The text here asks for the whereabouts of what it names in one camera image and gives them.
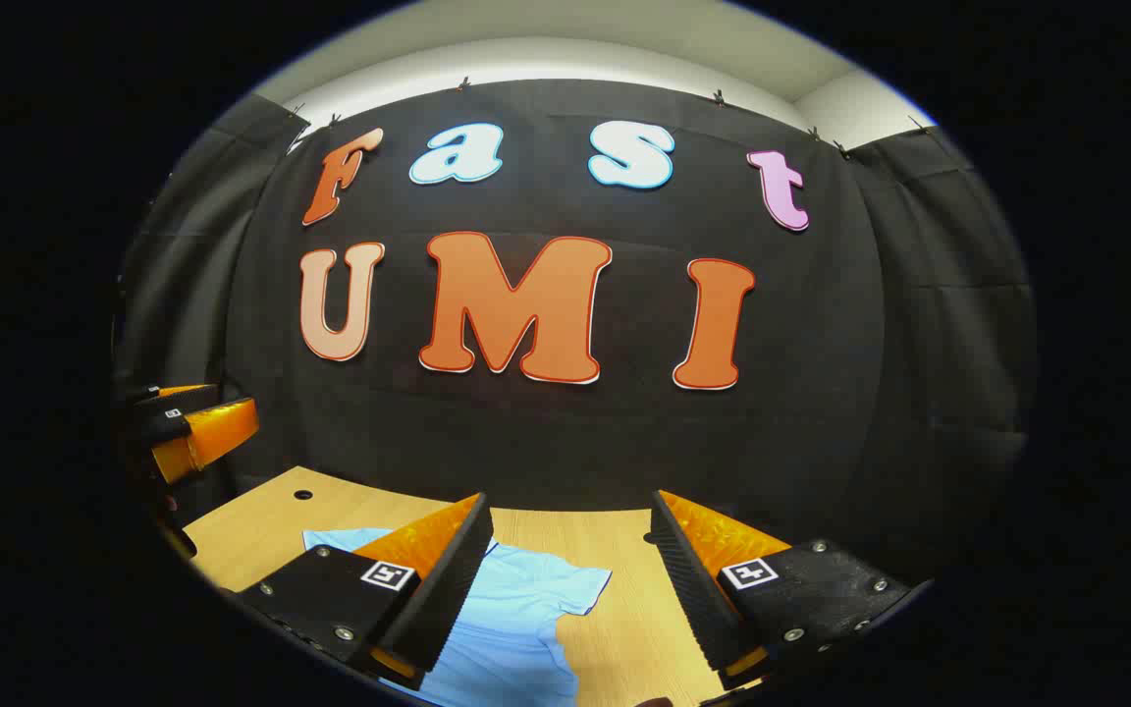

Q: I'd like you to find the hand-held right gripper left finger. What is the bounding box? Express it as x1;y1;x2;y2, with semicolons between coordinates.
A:
235;493;496;691

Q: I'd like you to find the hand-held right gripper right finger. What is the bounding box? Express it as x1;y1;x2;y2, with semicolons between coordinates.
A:
649;489;932;694

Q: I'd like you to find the light blue T-shirt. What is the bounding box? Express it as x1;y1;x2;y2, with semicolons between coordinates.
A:
302;528;614;707

